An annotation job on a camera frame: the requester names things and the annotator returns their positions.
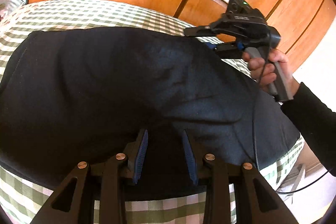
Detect black pants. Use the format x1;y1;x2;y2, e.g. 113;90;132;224
1;27;299;190

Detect right forearm dark sleeve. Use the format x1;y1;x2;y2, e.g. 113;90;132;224
281;83;335;176

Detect person's right hand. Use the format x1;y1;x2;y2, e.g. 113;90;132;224
242;49;299;95

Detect pile of clothes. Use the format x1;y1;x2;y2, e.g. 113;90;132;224
0;0;29;20

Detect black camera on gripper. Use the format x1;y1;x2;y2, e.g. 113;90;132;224
226;0;256;15

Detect black cable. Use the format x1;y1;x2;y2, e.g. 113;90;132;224
231;27;332;195

